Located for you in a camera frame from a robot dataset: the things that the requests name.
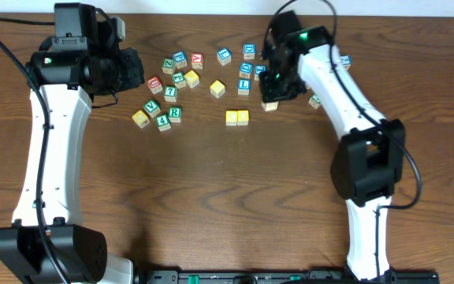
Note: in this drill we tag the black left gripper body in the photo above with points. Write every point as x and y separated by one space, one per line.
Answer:
131 69

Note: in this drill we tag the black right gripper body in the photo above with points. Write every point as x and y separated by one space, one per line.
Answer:
280 89

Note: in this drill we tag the green B block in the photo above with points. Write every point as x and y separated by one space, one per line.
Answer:
268 107

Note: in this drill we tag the yellow O block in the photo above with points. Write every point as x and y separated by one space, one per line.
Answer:
243 117

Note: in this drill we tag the yellow C block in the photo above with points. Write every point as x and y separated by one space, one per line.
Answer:
231 117

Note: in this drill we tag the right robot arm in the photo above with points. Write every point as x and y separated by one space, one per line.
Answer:
368 160

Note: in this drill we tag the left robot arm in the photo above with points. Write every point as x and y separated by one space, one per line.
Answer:
47 242

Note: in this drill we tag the blue T block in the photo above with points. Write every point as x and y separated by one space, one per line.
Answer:
257 70

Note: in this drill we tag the blue L block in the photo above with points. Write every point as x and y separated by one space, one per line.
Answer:
244 86

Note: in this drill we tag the green j block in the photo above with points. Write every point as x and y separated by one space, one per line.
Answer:
314 101
179 80

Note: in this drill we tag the blue D block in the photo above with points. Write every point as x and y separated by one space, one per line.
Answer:
249 51

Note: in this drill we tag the red U block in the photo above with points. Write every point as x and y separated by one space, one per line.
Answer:
155 85

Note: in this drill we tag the yellow block far left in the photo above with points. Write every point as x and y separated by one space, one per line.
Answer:
141 119

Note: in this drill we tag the green V block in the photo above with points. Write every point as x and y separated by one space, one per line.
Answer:
152 107

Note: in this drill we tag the blue U block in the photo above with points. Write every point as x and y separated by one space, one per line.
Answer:
224 56

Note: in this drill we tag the yellow S block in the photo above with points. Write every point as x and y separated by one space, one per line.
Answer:
217 89

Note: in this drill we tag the green Z block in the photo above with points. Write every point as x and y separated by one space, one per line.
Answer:
168 66

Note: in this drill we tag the green 7 block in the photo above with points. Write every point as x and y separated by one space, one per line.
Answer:
170 94

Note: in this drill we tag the blue 2 block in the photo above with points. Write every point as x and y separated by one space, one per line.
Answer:
346 61

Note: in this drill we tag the green J block left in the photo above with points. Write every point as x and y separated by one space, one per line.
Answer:
179 80

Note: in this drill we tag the green 4 block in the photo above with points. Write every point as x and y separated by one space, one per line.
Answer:
163 122

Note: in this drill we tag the blue P block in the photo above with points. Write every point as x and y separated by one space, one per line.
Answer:
180 59

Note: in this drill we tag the green R block left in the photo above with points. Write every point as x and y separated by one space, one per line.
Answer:
175 114

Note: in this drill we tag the red A block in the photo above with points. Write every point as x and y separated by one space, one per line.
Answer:
197 60

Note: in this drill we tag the yellow K block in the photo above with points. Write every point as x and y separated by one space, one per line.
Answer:
192 78

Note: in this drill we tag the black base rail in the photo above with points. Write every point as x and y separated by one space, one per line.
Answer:
315 276

